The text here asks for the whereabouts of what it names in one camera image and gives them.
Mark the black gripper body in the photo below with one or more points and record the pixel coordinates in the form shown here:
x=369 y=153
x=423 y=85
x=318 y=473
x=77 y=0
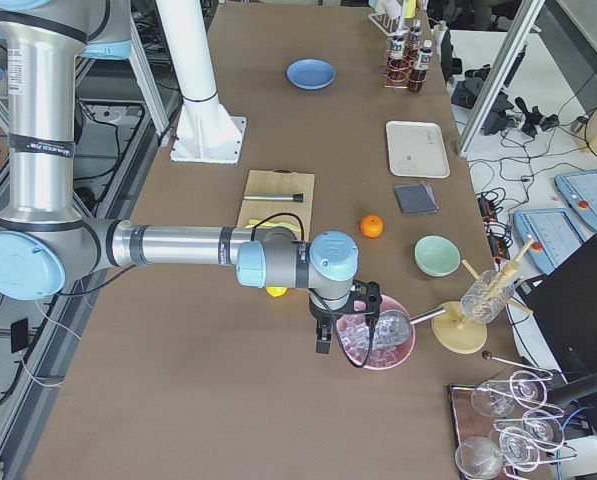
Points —
x=320 y=313

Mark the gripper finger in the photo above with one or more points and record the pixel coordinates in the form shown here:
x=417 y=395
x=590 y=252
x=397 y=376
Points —
x=323 y=345

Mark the orange mandarin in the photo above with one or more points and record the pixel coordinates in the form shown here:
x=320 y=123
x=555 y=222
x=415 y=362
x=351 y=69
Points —
x=372 y=226

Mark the blue plate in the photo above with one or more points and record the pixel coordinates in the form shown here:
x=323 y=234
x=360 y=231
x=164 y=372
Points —
x=311 y=74

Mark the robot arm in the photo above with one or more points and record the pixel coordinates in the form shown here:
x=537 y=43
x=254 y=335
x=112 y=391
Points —
x=46 y=244

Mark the pink bowl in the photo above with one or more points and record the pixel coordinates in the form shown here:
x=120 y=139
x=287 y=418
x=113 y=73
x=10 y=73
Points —
x=353 y=333

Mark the yellow lemon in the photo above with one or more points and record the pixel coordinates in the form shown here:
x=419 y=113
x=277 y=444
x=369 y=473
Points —
x=275 y=291

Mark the metal ice scoop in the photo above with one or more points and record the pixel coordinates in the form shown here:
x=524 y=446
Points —
x=394 y=327

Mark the yellow plastic knife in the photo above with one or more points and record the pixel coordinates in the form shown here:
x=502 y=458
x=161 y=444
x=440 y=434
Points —
x=253 y=222

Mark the steel muddler rod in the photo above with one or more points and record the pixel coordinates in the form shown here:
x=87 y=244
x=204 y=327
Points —
x=296 y=197

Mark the green bowl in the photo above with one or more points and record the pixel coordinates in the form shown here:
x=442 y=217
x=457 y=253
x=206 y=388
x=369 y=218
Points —
x=436 y=256

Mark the wooden glass stand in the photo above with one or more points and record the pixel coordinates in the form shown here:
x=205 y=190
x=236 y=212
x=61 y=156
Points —
x=462 y=335

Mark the wooden cutting board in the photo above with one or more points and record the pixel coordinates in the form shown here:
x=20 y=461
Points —
x=260 y=182

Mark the grey cloth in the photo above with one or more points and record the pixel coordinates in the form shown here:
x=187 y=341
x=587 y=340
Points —
x=416 y=199

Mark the patterned drinking glass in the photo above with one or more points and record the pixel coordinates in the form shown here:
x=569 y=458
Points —
x=485 y=299

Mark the glass tray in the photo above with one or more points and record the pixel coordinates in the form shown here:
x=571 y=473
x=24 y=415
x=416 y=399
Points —
x=466 y=421

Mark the wine glass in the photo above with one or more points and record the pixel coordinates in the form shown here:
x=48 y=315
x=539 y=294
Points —
x=518 y=449
x=528 y=389
x=479 y=458
x=493 y=399

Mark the cream rabbit tray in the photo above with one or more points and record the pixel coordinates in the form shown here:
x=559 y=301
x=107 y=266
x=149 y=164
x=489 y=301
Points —
x=416 y=149

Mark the teach pendant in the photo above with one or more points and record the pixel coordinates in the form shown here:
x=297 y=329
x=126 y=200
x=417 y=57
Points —
x=555 y=233
x=580 y=191

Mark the black laptop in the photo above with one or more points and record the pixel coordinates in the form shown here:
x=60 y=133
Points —
x=564 y=304

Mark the dark drink bottle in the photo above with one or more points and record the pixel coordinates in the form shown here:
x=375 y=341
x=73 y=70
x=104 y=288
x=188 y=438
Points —
x=420 y=67
x=396 y=66
x=414 y=40

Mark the copper bottle rack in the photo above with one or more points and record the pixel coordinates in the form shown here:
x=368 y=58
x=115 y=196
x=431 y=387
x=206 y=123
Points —
x=409 y=64

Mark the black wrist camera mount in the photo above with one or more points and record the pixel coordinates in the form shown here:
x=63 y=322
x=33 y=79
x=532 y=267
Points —
x=365 y=298

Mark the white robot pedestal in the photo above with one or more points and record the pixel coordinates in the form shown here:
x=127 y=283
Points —
x=206 y=132

